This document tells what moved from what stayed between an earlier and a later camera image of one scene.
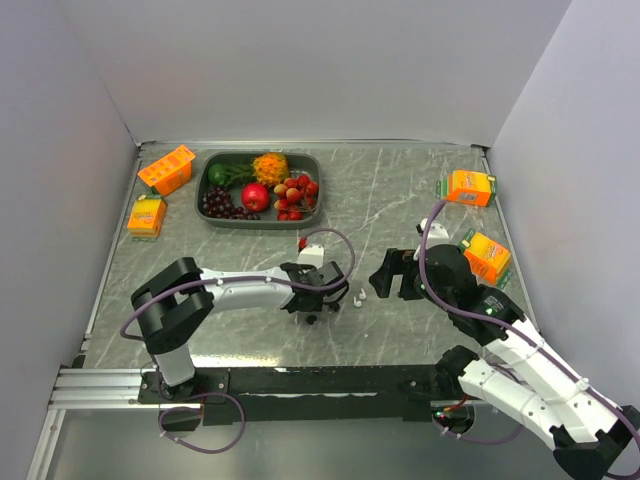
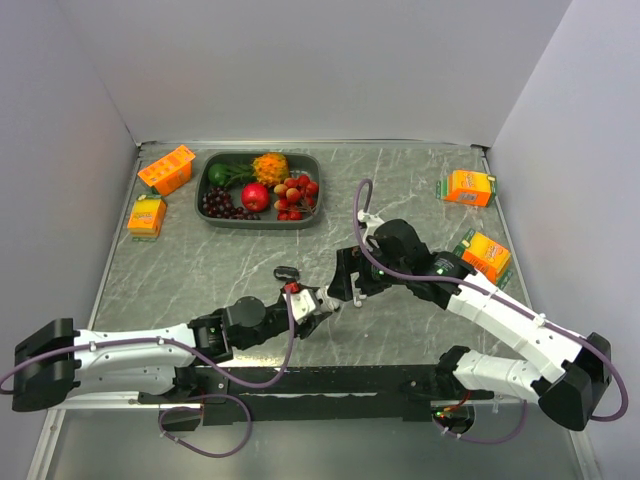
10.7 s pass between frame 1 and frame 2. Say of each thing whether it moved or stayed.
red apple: stayed
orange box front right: stayed
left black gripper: moved
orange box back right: stayed
